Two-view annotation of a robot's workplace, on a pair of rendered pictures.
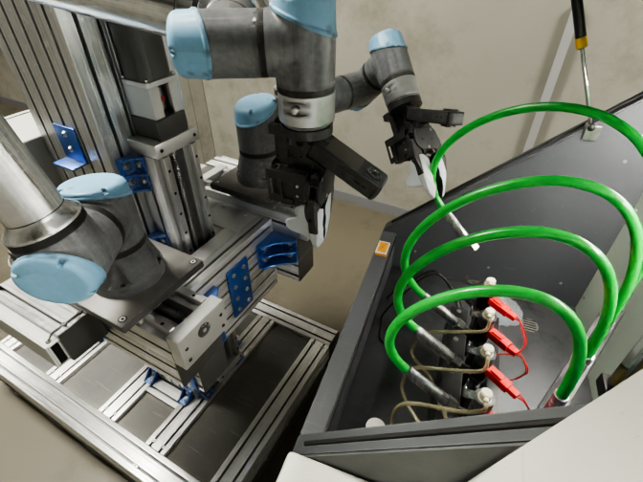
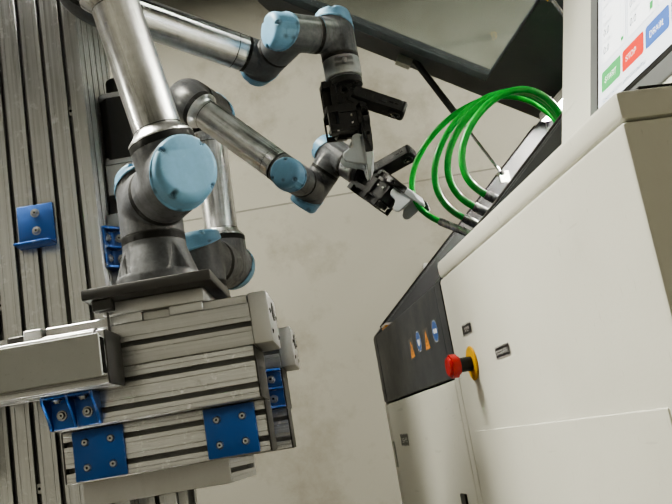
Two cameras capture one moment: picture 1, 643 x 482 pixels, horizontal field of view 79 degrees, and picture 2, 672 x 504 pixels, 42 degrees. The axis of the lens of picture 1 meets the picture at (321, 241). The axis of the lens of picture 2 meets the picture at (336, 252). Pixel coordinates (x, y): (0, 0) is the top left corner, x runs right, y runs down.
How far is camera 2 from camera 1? 1.54 m
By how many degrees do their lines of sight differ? 57
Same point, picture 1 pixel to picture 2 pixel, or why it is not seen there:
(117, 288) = (175, 266)
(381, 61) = (331, 148)
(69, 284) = (201, 167)
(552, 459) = (568, 85)
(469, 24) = (323, 309)
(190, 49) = (289, 20)
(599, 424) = (567, 54)
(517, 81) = not seen: hidden behind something
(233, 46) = (310, 22)
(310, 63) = (348, 35)
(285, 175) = (342, 106)
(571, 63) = not seen: hidden behind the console
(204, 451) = not seen: outside the picture
